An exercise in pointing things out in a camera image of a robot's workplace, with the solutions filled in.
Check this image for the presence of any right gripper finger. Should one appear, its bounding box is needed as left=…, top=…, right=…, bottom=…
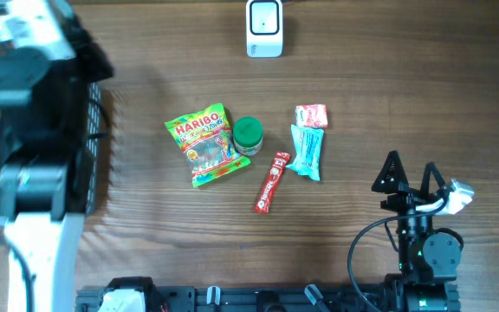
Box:
left=371, top=151, right=409, bottom=193
left=419, top=161, right=448, bottom=200

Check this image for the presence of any teal tissue packet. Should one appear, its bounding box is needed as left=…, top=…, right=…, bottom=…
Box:
left=287, top=125, right=324, bottom=181

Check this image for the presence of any red white candy packet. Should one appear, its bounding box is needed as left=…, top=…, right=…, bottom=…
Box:
left=295, top=104, right=328, bottom=128

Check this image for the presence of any red stick sachet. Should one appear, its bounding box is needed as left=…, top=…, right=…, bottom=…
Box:
left=254, top=152, right=291, bottom=214

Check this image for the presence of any green lid jar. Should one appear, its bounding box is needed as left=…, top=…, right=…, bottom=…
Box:
left=232, top=116, right=263, bottom=156

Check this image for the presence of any green Haribo candy bag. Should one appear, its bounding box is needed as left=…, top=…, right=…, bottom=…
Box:
left=165, top=103, right=250, bottom=187

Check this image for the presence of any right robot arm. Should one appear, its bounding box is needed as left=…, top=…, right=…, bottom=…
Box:
left=366, top=151, right=474, bottom=311

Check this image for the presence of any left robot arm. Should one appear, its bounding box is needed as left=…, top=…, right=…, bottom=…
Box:
left=0, top=1, right=160, bottom=311

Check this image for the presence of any white barcode scanner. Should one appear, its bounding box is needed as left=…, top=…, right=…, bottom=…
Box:
left=245, top=0, right=283, bottom=58

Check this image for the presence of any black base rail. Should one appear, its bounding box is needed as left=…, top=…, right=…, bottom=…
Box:
left=75, top=283, right=461, bottom=312

